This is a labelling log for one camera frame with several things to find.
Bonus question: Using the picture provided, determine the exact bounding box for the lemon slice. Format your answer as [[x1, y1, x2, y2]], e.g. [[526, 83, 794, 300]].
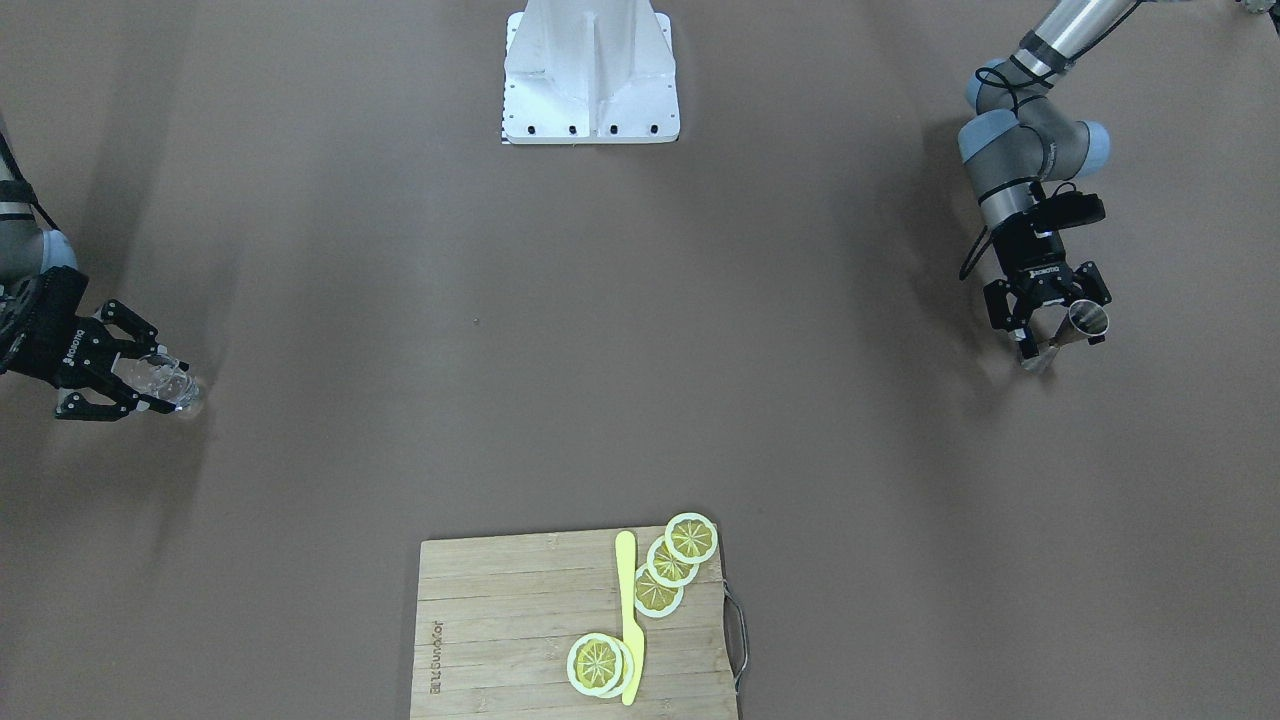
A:
[[634, 568, 685, 619], [645, 537, 700, 589], [564, 633, 627, 698]]

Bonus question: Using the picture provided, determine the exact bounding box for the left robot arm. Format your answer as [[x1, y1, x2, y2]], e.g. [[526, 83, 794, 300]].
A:
[[957, 1, 1137, 372]]

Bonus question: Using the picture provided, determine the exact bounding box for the clear glass measuring cup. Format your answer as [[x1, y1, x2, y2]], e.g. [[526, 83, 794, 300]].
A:
[[111, 354, 205, 418]]

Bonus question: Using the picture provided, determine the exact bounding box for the bamboo cutting board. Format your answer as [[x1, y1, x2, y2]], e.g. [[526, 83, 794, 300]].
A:
[[410, 528, 742, 719]]

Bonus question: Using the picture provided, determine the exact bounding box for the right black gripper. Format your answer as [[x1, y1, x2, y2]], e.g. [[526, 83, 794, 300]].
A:
[[3, 266, 191, 421]]

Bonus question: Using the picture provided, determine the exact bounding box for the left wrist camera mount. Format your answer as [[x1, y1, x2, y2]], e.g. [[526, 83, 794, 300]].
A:
[[1027, 190, 1106, 232]]

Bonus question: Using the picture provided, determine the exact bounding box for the yellow plastic knife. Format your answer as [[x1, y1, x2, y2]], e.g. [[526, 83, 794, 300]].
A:
[[614, 530, 646, 706]]

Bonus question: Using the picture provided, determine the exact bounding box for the lemon slice front under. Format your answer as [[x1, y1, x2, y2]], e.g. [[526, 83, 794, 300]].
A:
[[599, 637, 635, 700]]

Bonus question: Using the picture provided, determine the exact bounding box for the lemon slice front top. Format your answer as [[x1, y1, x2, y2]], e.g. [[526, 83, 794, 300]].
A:
[[564, 633, 627, 698]]

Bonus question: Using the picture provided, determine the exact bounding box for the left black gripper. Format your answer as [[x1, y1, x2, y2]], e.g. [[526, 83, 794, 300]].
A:
[[983, 211, 1112, 363]]

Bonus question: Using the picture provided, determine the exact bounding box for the white camera mast base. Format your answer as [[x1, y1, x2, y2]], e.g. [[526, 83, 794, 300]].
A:
[[500, 1, 681, 145]]

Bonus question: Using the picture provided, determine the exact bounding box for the steel double jigger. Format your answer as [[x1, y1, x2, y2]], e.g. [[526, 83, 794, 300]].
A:
[[1020, 299, 1110, 374]]

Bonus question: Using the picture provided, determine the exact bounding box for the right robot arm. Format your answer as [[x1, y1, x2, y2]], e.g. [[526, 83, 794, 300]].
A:
[[1, 141, 204, 421]]

